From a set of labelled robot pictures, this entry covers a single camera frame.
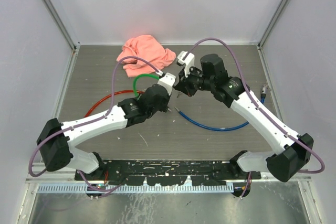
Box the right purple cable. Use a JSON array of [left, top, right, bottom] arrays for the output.
[[183, 37, 326, 198]]

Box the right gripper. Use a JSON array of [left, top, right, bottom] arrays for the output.
[[175, 64, 214, 98]]

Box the slotted cable duct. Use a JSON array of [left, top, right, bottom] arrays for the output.
[[37, 183, 234, 194]]

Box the green cable lock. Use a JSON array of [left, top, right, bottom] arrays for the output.
[[133, 73, 160, 99]]

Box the blue cable lock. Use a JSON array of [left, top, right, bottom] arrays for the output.
[[175, 84, 269, 132]]

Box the red cable lock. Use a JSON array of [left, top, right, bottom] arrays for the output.
[[84, 89, 134, 118]]

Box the pink cloth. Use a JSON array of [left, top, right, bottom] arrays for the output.
[[117, 35, 176, 78]]

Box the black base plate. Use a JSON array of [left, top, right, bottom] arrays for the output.
[[84, 160, 261, 186]]

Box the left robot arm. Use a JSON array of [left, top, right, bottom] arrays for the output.
[[37, 84, 172, 180]]

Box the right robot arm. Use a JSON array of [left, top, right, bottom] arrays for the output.
[[175, 51, 313, 182]]

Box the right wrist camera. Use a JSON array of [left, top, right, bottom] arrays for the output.
[[176, 51, 195, 77]]

